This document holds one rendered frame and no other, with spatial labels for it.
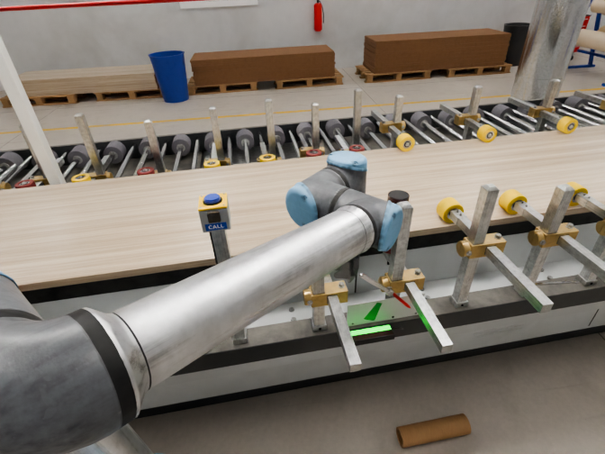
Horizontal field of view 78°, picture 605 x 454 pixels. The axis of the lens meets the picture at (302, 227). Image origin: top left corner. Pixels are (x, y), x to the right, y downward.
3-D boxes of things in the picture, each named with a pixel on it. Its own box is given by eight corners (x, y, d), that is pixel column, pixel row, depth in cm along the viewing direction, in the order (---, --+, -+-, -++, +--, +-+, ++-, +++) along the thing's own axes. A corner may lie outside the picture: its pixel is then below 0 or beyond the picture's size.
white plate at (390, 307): (420, 314, 126) (425, 294, 121) (347, 327, 123) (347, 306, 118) (419, 313, 127) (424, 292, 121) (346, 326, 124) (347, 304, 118)
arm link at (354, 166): (316, 157, 81) (342, 142, 88) (317, 205, 89) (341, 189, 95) (351, 167, 76) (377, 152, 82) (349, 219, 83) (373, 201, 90)
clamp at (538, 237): (574, 244, 120) (581, 231, 117) (537, 249, 118) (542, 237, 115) (561, 233, 125) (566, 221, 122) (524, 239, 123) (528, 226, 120)
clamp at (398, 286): (423, 289, 120) (425, 277, 117) (383, 295, 118) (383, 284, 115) (415, 277, 124) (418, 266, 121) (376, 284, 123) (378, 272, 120)
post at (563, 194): (526, 304, 135) (576, 187, 108) (518, 305, 135) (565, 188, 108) (519, 297, 138) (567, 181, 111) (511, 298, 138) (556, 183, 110)
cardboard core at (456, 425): (473, 428, 155) (404, 442, 152) (468, 437, 160) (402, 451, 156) (463, 409, 162) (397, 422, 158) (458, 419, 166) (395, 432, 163)
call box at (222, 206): (231, 231, 94) (227, 205, 89) (203, 235, 93) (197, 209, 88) (230, 217, 99) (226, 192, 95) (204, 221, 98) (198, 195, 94)
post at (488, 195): (464, 308, 130) (501, 187, 103) (455, 310, 130) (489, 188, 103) (459, 301, 133) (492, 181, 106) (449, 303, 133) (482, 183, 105)
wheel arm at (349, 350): (361, 372, 96) (362, 362, 94) (348, 375, 96) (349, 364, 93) (324, 265, 132) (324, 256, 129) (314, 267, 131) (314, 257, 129)
